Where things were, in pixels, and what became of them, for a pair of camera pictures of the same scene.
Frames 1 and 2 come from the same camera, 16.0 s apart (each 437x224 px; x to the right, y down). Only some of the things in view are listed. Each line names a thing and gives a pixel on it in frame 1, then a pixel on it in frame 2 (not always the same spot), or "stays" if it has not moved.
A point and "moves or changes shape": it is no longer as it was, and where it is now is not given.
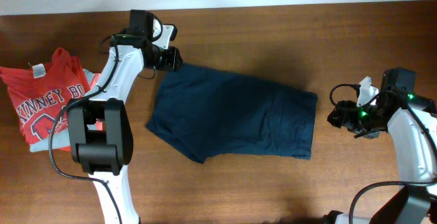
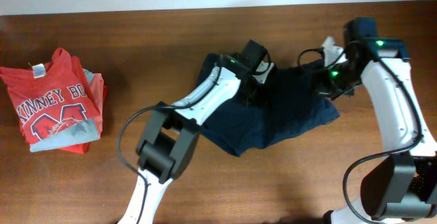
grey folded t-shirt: x=63 y=138 stays
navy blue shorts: x=206 y=113 moves or changes shape
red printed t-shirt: x=39 y=92 stays
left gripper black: x=171 y=62 -> x=247 y=98
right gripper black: x=343 y=117 -> x=322 y=89
